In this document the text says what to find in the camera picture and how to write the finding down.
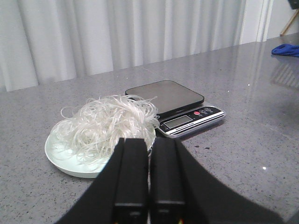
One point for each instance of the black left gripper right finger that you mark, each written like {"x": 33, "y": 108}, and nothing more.
{"x": 183, "y": 192}

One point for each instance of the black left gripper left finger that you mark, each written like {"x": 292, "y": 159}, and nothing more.
{"x": 119, "y": 193}

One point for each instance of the white vermicelli noodle bundle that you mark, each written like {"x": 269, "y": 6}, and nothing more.
{"x": 117, "y": 108}

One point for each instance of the pale green plate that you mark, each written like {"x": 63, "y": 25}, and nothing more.
{"x": 70, "y": 163}

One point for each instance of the black silver kitchen scale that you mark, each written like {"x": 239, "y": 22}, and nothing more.
{"x": 181, "y": 111}

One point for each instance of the white pleated curtain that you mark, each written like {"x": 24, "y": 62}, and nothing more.
{"x": 45, "y": 41}

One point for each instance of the blue cloth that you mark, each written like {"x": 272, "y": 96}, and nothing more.
{"x": 286, "y": 50}

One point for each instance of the wooden stand leg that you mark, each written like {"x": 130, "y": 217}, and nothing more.
{"x": 289, "y": 23}

